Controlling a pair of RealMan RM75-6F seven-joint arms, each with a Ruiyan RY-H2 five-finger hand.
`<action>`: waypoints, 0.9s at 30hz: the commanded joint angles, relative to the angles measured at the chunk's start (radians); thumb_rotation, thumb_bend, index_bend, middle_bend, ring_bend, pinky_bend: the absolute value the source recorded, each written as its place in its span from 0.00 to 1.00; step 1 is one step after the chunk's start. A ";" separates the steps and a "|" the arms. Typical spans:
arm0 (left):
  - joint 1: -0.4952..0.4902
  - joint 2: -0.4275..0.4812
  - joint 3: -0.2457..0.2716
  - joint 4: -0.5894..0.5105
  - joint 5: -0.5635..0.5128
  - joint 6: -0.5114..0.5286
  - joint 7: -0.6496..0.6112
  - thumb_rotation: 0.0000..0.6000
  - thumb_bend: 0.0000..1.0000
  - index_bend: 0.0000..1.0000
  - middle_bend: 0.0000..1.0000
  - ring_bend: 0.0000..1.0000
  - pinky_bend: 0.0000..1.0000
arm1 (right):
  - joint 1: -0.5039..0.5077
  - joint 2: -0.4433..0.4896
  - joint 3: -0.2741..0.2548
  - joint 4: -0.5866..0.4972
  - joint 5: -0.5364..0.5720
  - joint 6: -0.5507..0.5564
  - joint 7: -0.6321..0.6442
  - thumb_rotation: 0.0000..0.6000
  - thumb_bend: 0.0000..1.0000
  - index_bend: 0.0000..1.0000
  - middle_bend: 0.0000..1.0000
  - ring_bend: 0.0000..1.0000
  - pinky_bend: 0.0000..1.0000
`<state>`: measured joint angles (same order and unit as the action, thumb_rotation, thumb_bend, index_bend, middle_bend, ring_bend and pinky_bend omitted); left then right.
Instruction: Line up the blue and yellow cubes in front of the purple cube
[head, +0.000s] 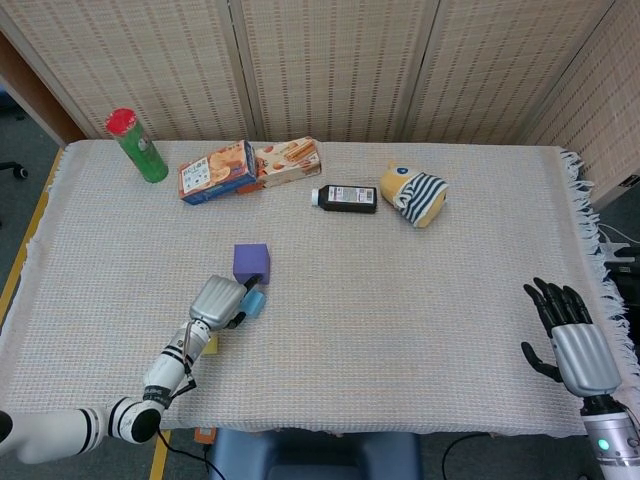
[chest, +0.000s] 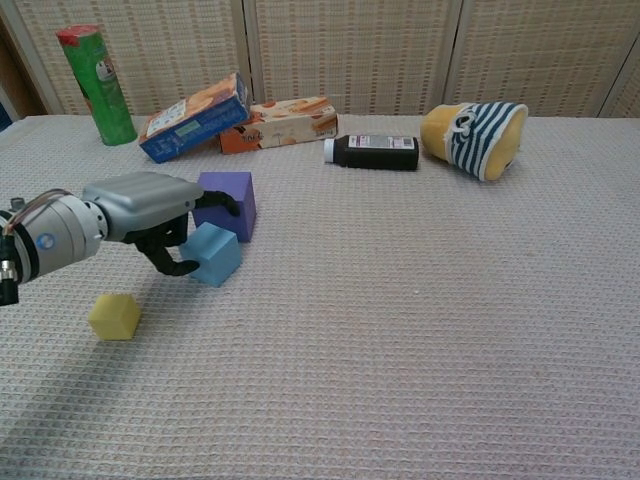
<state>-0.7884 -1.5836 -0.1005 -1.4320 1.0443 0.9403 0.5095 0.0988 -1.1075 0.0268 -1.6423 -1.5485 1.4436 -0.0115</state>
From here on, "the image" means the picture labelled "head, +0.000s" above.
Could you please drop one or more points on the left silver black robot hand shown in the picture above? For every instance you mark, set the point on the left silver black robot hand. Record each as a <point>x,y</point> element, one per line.
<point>217,300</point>

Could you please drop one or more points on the black bottle white cap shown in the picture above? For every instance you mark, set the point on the black bottle white cap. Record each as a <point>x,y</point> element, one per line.
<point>350,199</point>

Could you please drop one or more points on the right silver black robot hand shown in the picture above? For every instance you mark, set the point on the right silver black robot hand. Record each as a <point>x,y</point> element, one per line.
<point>582,355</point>

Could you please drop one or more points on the small orange box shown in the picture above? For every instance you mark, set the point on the small orange box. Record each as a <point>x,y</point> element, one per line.
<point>205,435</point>

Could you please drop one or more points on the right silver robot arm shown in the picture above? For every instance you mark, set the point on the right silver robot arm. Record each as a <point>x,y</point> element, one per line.
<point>612,435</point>

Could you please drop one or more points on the black device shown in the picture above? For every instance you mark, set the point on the black device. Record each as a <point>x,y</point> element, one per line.
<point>629,280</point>

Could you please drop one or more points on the blue object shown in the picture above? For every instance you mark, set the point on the blue object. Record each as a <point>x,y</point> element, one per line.
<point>6,102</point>

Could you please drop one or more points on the white orange wafer box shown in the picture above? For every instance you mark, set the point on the white orange wafer box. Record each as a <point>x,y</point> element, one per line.
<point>290,160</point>

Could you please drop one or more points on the yellow plush toy striped cloth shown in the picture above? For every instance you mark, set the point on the yellow plush toy striped cloth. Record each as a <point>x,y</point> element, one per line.
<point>415,195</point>

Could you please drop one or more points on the brown wooden cabinet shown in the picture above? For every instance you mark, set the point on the brown wooden cabinet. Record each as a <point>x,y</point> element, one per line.
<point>35,95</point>

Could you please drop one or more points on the light blue block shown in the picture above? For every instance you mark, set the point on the light blue block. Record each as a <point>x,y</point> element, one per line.
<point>256,303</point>

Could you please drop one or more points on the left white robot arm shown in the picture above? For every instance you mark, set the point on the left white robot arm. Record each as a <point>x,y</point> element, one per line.
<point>160,372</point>

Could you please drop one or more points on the white clamp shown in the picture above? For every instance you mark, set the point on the white clamp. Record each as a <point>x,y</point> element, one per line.
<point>614,250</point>

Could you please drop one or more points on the blue cracker box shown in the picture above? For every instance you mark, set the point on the blue cracker box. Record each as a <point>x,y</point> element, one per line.
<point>215,172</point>

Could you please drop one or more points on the large purple foam cube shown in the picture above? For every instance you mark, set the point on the large purple foam cube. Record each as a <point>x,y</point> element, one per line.
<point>250,260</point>

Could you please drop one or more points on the dark blue chair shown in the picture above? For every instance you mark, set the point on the dark blue chair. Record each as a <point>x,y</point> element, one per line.
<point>315,457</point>

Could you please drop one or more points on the white woven tablecloth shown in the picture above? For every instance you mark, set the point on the white woven tablecloth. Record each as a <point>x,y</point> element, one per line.
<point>375,325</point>

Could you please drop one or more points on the black office chair base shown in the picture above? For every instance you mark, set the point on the black office chair base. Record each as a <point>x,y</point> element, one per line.
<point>15,169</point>

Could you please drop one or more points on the woven folding screen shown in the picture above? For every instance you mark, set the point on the woven folding screen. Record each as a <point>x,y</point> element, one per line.
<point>340,65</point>

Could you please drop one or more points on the green chip can red lid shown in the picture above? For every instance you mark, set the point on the green chip can red lid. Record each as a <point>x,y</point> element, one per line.
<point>142,150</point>

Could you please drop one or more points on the small yellow block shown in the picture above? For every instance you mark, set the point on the small yellow block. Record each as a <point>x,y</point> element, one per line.
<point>212,346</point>

